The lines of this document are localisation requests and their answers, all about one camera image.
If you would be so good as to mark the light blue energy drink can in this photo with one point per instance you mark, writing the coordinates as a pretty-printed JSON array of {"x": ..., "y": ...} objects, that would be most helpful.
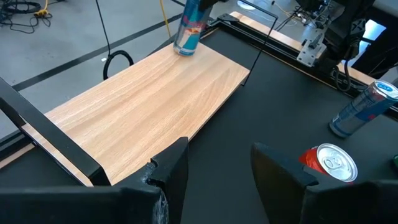
[{"x": 189, "y": 31}]

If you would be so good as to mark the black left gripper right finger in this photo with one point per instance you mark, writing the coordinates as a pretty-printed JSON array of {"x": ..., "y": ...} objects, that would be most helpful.
[{"x": 276, "y": 180}]

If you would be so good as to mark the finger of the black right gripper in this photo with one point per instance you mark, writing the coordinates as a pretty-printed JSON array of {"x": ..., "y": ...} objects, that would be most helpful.
[{"x": 207, "y": 3}]

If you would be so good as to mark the blue silver energy drink can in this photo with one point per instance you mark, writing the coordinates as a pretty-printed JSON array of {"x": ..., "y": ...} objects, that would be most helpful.
[{"x": 357, "y": 112}]

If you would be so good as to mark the black aluminium table frame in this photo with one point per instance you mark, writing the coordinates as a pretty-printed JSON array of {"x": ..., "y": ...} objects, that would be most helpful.
[{"x": 280, "y": 49}]

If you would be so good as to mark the red Fanta soda can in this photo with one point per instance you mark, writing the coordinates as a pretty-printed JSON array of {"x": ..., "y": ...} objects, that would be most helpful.
[{"x": 337, "y": 161}]

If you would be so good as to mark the plywood table base board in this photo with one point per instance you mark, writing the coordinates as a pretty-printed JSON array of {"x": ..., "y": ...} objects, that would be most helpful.
[{"x": 286, "y": 38}]

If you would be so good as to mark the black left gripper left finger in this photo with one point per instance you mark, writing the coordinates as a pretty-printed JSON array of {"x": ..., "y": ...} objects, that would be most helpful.
[{"x": 174, "y": 174}]

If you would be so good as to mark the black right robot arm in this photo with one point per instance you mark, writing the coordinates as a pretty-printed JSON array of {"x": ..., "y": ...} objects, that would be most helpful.
[{"x": 345, "y": 28}]

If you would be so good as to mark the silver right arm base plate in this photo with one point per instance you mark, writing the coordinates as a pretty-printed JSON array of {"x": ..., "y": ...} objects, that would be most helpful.
[{"x": 311, "y": 51}]

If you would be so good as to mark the wooden shelf with black frame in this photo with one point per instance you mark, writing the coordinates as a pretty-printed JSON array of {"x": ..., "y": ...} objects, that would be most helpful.
[{"x": 140, "y": 109}]

